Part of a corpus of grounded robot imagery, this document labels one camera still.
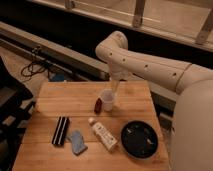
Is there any white tube bottle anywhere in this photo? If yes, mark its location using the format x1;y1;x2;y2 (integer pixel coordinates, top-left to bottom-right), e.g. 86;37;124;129
88;117;118;152

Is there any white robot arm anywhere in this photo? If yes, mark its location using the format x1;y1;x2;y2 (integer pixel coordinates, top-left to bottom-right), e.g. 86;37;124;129
95;31;213;171

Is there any small dark red bottle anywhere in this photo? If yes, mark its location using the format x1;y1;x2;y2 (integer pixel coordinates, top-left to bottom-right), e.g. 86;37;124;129
94;98;102;114

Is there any translucent plastic cup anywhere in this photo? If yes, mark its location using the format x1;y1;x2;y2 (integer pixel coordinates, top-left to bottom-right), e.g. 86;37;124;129
100;89;116;111

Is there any black white striped eraser block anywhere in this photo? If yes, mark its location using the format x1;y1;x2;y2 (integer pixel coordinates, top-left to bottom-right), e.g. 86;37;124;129
52;117;69;146

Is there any black round bowl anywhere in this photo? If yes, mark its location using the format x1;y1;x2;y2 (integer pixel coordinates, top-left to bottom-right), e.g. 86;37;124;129
120;120;158;159

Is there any black cable bundle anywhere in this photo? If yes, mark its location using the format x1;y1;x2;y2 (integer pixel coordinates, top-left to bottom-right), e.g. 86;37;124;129
20;46;51;80

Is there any black chair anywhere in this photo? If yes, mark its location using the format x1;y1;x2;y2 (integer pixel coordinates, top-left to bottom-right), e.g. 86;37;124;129
0;56;35;171

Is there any blue object behind table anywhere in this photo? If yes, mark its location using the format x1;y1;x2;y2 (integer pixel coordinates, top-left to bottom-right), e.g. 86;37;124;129
50;74;66;82

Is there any blue cloth mitt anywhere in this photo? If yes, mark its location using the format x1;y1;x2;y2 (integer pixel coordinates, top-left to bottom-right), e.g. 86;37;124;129
68;130;88;156

